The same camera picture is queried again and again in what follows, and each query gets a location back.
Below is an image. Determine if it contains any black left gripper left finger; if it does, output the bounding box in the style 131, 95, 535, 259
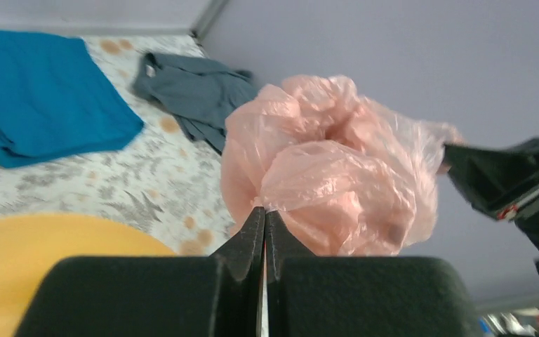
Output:
15, 207, 265, 336

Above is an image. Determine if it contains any blue folded cloth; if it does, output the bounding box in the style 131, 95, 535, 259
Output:
0, 31, 144, 169

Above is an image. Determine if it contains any floral patterned table mat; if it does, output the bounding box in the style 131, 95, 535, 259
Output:
0, 35, 233, 255

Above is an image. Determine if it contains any grey crumpled shirt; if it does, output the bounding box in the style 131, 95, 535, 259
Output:
133, 53, 258, 154

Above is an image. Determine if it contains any yellow plastic trash bin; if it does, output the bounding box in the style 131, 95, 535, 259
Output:
0, 213, 174, 336

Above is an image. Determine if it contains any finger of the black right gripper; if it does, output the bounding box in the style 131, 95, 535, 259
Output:
444, 138, 539, 221

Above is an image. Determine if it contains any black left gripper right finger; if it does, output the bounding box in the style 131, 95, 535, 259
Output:
265, 211, 481, 337

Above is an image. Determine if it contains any pink plastic trash bag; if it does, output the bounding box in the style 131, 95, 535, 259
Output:
220, 75, 463, 256

